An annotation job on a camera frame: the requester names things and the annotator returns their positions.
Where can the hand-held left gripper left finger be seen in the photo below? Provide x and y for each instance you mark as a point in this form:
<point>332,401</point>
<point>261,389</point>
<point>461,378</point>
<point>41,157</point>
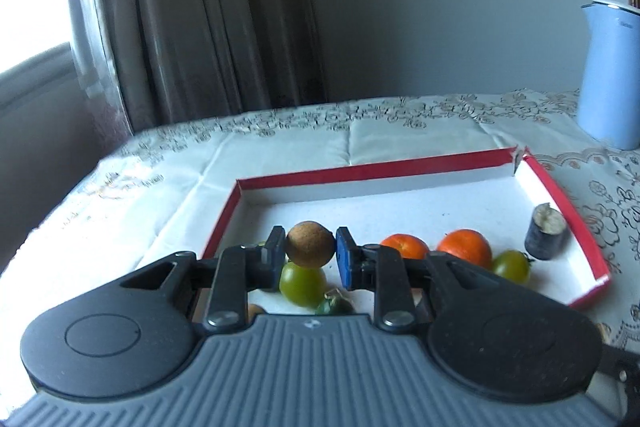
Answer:
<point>275,259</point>

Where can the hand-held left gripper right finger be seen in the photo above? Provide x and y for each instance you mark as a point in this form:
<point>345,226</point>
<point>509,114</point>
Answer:
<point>345,259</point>

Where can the brown longan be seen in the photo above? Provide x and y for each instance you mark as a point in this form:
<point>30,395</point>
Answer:
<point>309,247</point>
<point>256,312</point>

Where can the green tomato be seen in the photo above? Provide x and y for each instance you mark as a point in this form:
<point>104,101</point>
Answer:
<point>301,284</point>
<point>511,266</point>

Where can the green cucumber piece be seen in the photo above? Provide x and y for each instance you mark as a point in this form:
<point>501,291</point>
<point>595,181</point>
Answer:
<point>332,306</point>

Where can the orange mandarin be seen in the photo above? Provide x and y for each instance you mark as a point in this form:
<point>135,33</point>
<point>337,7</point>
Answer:
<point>465,247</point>
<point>404,246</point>

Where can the red cardboard box lid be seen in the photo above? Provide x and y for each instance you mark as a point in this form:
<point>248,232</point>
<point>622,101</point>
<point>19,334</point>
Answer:
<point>400,212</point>

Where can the cream floral tablecloth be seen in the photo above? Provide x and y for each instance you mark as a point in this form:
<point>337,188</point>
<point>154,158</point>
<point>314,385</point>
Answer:
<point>150,182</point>

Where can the brown patterned curtain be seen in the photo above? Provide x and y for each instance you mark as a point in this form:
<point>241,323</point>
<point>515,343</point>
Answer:
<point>200,7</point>

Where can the light blue electric kettle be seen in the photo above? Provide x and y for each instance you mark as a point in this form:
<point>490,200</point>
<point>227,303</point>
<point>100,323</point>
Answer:
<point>610,82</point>

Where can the sheer white curtain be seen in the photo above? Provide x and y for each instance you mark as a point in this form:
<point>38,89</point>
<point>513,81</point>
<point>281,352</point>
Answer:
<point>87,32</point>

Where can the grey window frame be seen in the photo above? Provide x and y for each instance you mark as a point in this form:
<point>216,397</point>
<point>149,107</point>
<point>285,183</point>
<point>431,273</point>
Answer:
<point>30,82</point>

